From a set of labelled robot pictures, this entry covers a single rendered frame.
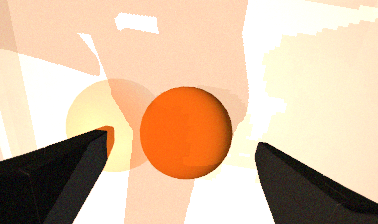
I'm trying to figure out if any orange ball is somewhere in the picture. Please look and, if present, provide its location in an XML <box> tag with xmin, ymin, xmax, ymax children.
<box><xmin>146</xmin><ymin>86</ymin><xmax>233</xmax><ymax>180</ymax></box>

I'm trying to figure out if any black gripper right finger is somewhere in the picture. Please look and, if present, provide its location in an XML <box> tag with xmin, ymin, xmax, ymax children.
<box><xmin>254</xmin><ymin>142</ymin><xmax>378</xmax><ymax>224</ymax></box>

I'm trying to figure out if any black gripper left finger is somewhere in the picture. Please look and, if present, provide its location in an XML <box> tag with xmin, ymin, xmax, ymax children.
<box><xmin>0</xmin><ymin>129</ymin><xmax>108</xmax><ymax>224</ymax></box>

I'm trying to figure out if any translucent yellow ball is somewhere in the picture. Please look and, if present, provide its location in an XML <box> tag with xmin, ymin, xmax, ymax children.
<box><xmin>66</xmin><ymin>78</ymin><xmax>156</xmax><ymax>172</ymax></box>

